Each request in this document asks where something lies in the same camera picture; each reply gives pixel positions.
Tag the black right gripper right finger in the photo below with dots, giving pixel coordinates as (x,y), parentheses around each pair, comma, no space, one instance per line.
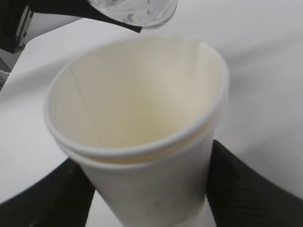
(240,197)

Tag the white paper cup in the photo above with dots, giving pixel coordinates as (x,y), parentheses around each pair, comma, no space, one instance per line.
(139,117)

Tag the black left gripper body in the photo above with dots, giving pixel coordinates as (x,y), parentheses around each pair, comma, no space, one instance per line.
(15,18)

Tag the clear water bottle green label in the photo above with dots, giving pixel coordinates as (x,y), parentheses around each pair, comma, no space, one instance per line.
(148,14)

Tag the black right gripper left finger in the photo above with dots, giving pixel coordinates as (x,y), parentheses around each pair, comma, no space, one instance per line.
(61,199)

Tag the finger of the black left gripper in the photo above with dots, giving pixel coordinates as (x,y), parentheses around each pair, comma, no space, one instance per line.
(75,8)

